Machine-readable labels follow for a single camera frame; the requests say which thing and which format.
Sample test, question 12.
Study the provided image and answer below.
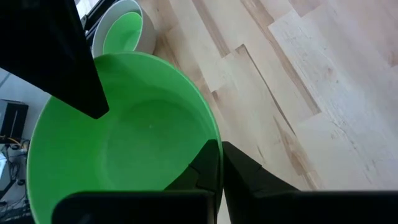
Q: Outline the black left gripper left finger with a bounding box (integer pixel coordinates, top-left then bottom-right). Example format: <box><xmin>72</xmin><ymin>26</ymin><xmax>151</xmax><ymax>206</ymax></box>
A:
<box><xmin>164</xmin><ymin>139</ymin><xmax>223</xmax><ymax>224</ymax></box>

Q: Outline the green plastic bowl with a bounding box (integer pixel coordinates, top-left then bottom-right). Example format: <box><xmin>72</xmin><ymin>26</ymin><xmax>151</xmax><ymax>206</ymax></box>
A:
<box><xmin>26</xmin><ymin>51</ymin><xmax>224</xmax><ymax>224</ymax></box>
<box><xmin>102</xmin><ymin>11</ymin><xmax>144</xmax><ymax>55</ymax></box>

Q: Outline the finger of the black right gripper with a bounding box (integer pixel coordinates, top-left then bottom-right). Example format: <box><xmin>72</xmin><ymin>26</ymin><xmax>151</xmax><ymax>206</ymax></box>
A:
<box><xmin>0</xmin><ymin>0</ymin><xmax>110</xmax><ymax>120</ymax></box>

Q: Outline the white ribbed bowl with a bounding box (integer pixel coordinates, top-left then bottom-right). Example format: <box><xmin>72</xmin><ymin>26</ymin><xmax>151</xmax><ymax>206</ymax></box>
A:
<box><xmin>91</xmin><ymin>0</ymin><xmax>157</xmax><ymax>58</ymax></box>

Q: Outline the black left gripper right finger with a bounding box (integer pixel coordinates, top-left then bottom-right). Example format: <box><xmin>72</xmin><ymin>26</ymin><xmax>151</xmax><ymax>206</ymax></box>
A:
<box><xmin>222</xmin><ymin>141</ymin><xmax>300</xmax><ymax>224</ymax></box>

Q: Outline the dark grey computer case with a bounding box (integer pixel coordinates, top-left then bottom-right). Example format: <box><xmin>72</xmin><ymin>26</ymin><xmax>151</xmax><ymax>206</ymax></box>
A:
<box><xmin>0</xmin><ymin>99</ymin><xmax>29</xmax><ymax>144</ymax></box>

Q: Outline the black aluminium table frame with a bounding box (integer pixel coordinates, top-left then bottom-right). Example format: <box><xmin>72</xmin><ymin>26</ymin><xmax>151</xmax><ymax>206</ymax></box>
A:
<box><xmin>80</xmin><ymin>0</ymin><xmax>121</xmax><ymax>43</ymax></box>

